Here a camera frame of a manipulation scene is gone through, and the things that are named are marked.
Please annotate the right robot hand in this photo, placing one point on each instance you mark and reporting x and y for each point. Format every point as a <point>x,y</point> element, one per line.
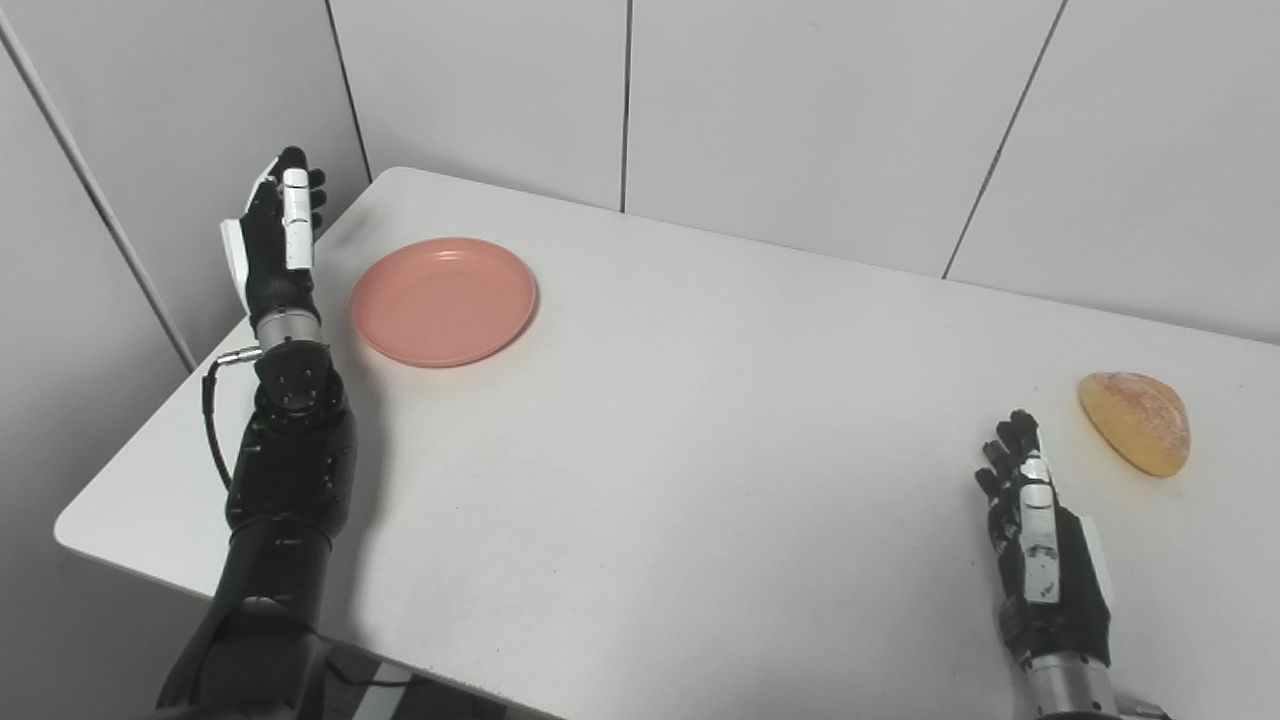
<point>1050,580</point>

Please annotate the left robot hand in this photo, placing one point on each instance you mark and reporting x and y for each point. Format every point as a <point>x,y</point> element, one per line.
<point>270,255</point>

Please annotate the pink plate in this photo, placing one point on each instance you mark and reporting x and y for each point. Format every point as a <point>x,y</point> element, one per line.
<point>444,302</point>

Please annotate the bread roll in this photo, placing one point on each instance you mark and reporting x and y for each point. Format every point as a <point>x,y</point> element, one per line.
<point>1138,420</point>

